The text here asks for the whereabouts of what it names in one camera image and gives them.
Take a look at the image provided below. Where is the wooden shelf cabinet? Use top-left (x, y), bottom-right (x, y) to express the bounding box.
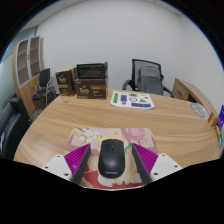
top-left (12, 35), bottom-right (46, 118)

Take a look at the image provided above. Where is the small orange box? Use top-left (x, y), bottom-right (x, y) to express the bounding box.
top-left (207, 112), bottom-right (219, 128)

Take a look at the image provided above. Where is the black box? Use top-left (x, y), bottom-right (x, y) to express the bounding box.
top-left (76, 61), bottom-right (109, 80)

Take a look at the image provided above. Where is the small brown cardboard box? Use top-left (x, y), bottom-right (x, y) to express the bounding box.
top-left (55, 67), bottom-right (78, 97)

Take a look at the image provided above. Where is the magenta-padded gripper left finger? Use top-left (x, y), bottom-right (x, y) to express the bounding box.
top-left (41, 143), bottom-right (92, 185)

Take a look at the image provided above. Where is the wooden side desk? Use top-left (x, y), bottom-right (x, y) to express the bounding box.
top-left (171, 78), bottom-right (218, 116)

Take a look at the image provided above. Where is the black mesh office chair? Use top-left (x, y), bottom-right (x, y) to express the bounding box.
top-left (121, 58), bottom-right (174, 98)

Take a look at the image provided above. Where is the black leather armchair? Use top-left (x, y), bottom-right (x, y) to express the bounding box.
top-left (0, 96), bottom-right (33, 161)

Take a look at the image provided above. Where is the black computer mouse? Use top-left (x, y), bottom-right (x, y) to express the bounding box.
top-left (97, 138), bottom-right (127, 179)

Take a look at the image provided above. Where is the grey backpack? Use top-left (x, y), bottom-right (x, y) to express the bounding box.
top-left (137, 65), bottom-right (165, 96)

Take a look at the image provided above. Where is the cat print mouse pad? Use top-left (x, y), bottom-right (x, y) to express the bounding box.
top-left (64, 126), bottom-right (160, 190)

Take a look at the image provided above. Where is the purple card sign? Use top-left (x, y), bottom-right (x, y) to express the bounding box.
top-left (215, 104), bottom-right (224, 132)

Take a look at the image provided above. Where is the printed paper sheet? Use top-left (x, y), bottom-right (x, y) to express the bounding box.
top-left (109, 90), bottom-right (156, 110)

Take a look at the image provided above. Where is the large brown cardboard box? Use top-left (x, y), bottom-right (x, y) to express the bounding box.
top-left (74, 77), bottom-right (108, 100)

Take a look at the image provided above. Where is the small black visitor chair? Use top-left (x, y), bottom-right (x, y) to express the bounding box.
top-left (31, 67), bottom-right (57, 102)

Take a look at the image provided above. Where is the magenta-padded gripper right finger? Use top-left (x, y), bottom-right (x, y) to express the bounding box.
top-left (131, 143), bottom-right (184, 185)

